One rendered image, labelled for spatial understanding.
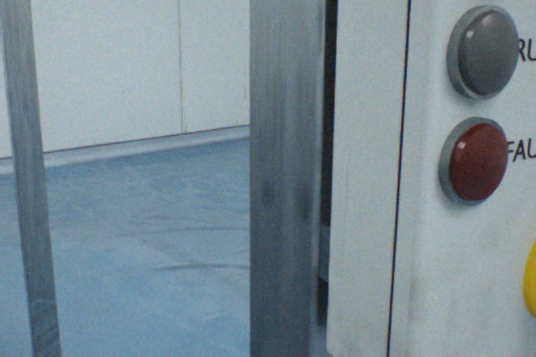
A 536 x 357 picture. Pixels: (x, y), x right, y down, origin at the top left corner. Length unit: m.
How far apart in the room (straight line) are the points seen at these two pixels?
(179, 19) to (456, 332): 4.35
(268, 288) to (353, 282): 0.07
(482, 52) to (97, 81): 4.09
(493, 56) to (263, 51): 0.11
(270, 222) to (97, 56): 3.97
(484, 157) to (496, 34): 0.04
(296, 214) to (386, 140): 0.07
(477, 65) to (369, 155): 0.05
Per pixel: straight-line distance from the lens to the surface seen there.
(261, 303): 0.30
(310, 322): 0.26
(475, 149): 0.19
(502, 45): 0.19
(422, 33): 0.19
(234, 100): 4.85
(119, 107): 4.32
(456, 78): 0.19
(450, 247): 0.21
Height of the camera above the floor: 0.98
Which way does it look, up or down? 13 degrees down
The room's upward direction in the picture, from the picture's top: straight up
